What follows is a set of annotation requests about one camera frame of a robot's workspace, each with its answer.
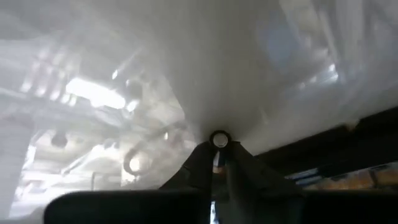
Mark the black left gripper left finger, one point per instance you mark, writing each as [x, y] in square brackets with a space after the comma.
[199, 171]

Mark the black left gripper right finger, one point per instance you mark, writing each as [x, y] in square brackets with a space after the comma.
[248, 174]

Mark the small dark battery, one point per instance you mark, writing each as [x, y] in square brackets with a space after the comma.
[220, 140]

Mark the black metal table frame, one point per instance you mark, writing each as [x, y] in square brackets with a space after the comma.
[342, 146]

